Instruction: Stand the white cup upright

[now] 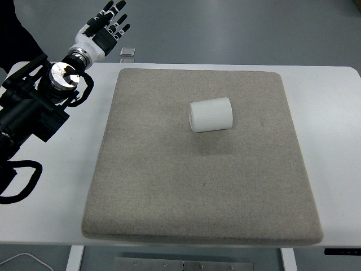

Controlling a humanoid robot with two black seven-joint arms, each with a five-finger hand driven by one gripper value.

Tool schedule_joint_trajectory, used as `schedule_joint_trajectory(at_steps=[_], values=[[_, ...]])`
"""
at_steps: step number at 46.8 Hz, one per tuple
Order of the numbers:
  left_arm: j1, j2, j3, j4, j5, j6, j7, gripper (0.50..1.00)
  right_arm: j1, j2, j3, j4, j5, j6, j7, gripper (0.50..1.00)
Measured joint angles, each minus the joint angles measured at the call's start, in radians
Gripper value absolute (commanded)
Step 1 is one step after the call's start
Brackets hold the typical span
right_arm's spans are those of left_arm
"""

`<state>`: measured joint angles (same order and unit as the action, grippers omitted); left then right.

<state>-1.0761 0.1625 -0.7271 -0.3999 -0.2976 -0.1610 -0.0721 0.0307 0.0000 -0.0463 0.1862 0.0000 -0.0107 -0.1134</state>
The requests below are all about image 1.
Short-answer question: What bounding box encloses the black table control panel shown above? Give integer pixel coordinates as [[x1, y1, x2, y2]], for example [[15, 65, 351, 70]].
[[324, 248, 361, 256]]

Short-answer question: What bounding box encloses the white table leg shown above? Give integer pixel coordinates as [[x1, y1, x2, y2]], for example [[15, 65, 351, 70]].
[[280, 247, 297, 271], [65, 245, 85, 271]]

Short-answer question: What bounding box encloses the white ribbed cup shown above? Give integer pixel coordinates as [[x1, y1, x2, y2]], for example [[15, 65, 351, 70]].
[[188, 97, 234, 134]]

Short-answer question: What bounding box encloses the grey metal plate with screws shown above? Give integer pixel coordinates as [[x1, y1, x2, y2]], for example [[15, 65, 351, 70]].
[[114, 257, 254, 271]]

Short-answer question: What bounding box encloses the white cable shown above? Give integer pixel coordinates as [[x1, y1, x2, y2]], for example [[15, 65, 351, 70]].
[[0, 252, 53, 271]]

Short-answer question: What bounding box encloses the person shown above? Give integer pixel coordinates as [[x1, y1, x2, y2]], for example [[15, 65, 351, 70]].
[[0, 0, 48, 76]]

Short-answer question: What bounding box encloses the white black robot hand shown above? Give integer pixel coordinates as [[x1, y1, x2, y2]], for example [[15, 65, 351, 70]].
[[73, 0, 131, 62]]

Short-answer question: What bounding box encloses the beige fabric mat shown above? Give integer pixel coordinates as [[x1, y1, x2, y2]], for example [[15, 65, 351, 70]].
[[81, 68, 324, 246]]

